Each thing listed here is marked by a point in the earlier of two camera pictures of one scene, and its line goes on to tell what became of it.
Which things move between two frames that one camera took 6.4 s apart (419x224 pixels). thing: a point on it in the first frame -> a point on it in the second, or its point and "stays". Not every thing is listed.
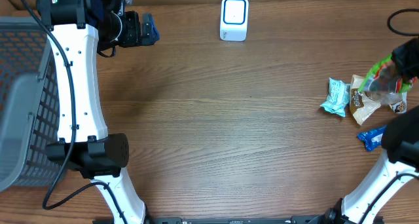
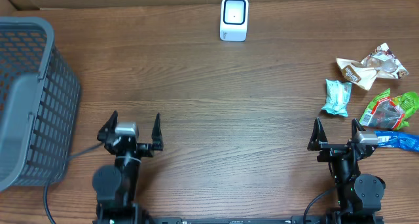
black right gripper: (402, 55) -> (317, 141)
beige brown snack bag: (363, 105) -> (382, 63)
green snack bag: (385, 77) -> (384, 111)
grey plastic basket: (29, 104) stays
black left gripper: (135, 37) -> (156, 137)
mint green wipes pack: (338, 97) stays
